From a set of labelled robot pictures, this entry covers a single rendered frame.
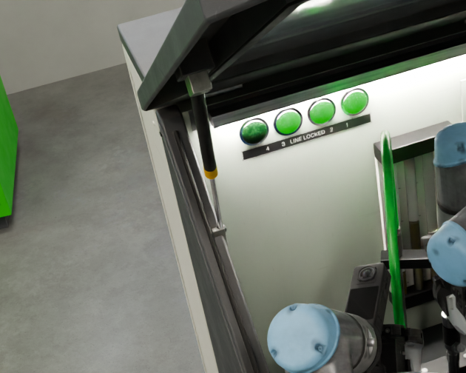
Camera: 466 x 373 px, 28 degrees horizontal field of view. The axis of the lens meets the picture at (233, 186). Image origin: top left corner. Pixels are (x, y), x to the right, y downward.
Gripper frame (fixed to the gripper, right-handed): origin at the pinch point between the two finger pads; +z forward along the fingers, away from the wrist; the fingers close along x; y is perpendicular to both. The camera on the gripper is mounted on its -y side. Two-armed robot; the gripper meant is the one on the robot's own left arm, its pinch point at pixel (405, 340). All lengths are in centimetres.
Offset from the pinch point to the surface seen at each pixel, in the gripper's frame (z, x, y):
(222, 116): -4.5, -26.4, -36.4
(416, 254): 31.5, -8.1, -17.8
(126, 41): -2, -47, -55
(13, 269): 154, -218, -53
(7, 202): 160, -228, -83
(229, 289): -4.3, -25.7, -8.8
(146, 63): -7, -40, -48
